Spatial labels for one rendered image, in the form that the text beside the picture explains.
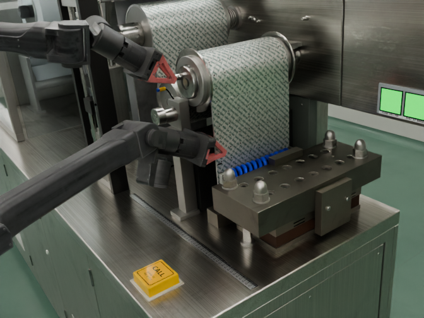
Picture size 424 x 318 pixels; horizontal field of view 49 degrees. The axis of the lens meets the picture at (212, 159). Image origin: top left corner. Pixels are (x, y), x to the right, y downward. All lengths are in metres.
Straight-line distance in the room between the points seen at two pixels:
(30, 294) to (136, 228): 1.51
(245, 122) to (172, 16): 0.34
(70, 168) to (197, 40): 0.61
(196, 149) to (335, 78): 0.40
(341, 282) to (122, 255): 0.51
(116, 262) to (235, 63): 0.52
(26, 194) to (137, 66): 0.38
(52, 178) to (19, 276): 2.04
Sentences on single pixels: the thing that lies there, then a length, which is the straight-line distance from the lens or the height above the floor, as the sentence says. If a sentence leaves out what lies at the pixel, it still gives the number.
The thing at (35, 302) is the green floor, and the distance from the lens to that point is 2.57.
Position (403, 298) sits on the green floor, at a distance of 2.39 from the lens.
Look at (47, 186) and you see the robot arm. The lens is 0.78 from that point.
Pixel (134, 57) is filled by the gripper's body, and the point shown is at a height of 1.33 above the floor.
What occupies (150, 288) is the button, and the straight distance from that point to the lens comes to 0.95.
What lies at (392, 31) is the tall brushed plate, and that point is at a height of 1.33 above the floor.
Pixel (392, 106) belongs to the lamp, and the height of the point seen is 1.17.
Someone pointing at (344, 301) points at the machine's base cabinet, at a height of 0.72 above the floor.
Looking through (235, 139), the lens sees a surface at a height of 1.11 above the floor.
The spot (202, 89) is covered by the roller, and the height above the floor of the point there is 1.24.
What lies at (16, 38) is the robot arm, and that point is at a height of 1.39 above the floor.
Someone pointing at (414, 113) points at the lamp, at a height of 1.17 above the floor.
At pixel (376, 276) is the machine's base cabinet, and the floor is 0.74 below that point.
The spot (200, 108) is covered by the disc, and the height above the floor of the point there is 1.19.
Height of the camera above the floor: 1.51
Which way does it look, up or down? 24 degrees down
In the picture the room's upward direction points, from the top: 5 degrees counter-clockwise
